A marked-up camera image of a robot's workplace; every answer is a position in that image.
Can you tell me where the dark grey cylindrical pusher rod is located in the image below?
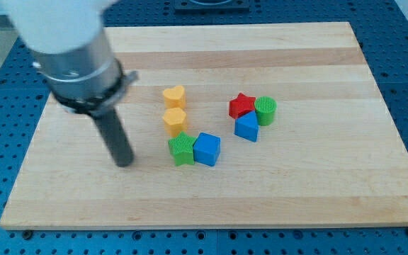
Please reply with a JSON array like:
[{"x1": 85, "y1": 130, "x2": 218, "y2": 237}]
[{"x1": 92, "y1": 108, "x2": 134, "y2": 167}]

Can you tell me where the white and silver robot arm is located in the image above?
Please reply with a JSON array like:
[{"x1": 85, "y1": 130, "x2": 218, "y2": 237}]
[{"x1": 1, "y1": 0, "x2": 137, "y2": 167}]

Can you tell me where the green star block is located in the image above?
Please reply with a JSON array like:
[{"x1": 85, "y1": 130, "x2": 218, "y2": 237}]
[{"x1": 168, "y1": 131, "x2": 197, "y2": 166}]

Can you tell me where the blue cube block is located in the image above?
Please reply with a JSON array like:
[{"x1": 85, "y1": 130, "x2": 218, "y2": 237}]
[{"x1": 193, "y1": 132, "x2": 221, "y2": 166}]

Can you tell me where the red star block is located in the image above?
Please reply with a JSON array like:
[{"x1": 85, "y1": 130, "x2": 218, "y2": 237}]
[{"x1": 228, "y1": 93, "x2": 256, "y2": 119}]

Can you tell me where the yellow hexagon block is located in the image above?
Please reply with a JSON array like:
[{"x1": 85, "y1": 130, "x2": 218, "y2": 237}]
[{"x1": 162, "y1": 108, "x2": 188, "y2": 137}]

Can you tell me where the yellow heart block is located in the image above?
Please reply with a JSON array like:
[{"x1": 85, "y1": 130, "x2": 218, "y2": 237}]
[{"x1": 162, "y1": 85, "x2": 186, "y2": 108}]

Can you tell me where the blue triangle block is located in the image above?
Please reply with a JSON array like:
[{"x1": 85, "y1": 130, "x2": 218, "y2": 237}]
[{"x1": 234, "y1": 110, "x2": 259, "y2": 142}]

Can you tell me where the green cylinder block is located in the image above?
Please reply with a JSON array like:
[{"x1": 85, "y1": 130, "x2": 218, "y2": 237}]
[{"x1": 254, "y1": 96, "x2": 277, "y2": 126}]

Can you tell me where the wooden board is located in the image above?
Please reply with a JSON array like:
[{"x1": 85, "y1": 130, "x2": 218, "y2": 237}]
[{"x1": 0, "y1": 22, "x2": 408, "y2": 230}]

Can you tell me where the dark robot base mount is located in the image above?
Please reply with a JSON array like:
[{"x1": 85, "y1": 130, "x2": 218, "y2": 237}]
[{"x1": 172, "y1": 0, "x2": 251, "y2": 12}]

